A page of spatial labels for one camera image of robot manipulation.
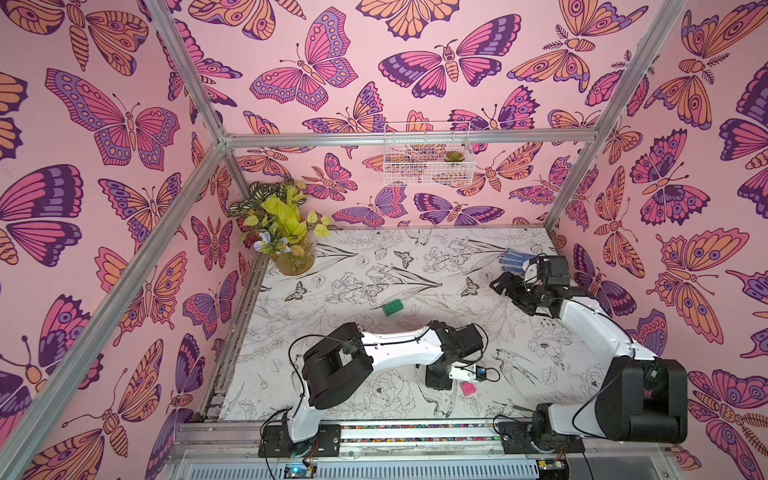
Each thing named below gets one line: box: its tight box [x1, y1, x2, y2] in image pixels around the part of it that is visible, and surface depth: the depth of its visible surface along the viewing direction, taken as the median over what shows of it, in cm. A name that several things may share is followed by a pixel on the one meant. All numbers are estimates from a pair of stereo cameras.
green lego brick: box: [382, 299, 404, 317], surface depth 99 cm
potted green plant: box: [229, 180, 331, 276], surface depth 99 cm
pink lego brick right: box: [460, 381, 477, 397], surface depth 82 cm
